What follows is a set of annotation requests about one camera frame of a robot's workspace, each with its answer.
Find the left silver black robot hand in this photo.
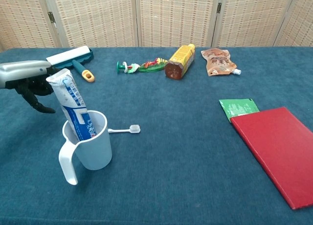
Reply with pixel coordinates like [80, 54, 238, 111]
[0, 60, 62, 114]

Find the blue tablecloth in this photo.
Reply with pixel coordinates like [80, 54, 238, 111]
[0, 46, 313, 225]

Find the brown spout pouch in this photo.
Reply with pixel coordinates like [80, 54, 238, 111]
[201, 47, 242, 77]

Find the woven folding screen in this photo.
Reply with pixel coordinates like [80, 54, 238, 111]
[0, 0, 313, 52]

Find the white cup with handle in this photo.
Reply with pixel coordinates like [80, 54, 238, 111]
[58, 110, 113, 186]

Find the yellow label sauce bottle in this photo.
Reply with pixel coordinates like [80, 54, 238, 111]
[164, 43, 196, 81]

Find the red notebook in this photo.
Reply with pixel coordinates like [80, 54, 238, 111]
[230, 107, 313, 210]

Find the green sachet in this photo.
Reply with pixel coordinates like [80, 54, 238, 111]
[219, 98, 260, 123]

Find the white toothbrush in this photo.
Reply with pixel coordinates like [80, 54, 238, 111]
[107, 124, 141, 135]

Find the teal lint roller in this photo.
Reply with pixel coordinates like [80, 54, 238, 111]
[45, 45, 95, 83]

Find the blue white toothpaste tube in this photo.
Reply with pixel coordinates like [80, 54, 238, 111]
[45, 68, 97, 141]

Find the colourful feather shuttlecock toy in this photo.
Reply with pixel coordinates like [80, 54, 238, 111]
[116, 57, 168, 74]

